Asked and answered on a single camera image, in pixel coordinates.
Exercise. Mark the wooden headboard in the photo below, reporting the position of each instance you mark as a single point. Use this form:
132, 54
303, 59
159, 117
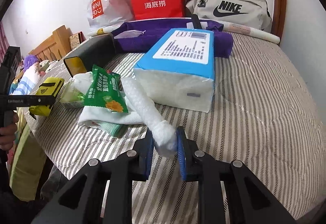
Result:
55, 47

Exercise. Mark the green bed sheet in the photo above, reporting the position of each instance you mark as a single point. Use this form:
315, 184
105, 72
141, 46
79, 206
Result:
27, 167

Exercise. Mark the purple towel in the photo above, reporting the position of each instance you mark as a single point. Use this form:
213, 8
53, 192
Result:
223, 42

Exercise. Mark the rolled floral paper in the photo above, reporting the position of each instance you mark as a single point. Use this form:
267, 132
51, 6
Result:
142, 25

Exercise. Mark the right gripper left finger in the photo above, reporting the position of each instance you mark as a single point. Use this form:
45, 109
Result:
141, 164

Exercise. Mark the yellow zip pouch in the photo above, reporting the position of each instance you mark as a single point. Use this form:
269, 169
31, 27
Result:
46, 97

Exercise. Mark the patterned book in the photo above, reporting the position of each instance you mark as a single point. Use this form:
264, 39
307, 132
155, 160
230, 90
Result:
76, 39

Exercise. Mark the blue tissue pack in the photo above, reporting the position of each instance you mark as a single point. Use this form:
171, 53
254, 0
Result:
178, 70

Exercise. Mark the dark green tin box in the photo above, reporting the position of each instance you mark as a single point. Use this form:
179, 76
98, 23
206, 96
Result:
98, 50

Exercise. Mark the green tissue pack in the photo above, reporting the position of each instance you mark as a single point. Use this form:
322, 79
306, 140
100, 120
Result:
71, 97

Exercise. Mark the person's left hand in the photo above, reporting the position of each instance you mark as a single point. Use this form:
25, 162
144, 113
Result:
8, 134

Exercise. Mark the white wet wipe sachet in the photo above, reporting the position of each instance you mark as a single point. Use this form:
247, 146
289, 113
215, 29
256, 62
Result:
93, 124

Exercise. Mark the grey Nike pouch bag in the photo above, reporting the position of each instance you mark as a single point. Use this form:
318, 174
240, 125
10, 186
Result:
251, 13

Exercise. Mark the purple plush toy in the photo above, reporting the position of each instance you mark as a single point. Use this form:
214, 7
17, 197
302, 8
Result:
29, 60

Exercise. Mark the white Miniso plastic bag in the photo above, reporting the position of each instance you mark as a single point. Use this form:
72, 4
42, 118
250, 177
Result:
103, 13

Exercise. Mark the grey striped mattress pad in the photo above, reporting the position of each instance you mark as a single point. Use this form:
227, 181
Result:
262, 114

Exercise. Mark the mint green cloth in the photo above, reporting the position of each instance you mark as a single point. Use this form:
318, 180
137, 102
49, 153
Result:
114, 130

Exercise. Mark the dotted white plush toy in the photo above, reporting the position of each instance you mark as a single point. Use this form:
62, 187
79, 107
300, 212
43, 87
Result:
46, 66

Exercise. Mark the green snack packet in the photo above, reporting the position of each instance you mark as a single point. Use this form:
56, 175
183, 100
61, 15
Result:
104, 91

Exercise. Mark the white foam block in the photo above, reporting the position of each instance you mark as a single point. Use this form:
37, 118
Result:
203, 25

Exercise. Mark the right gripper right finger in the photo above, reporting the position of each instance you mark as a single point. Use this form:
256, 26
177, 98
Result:
189, 169

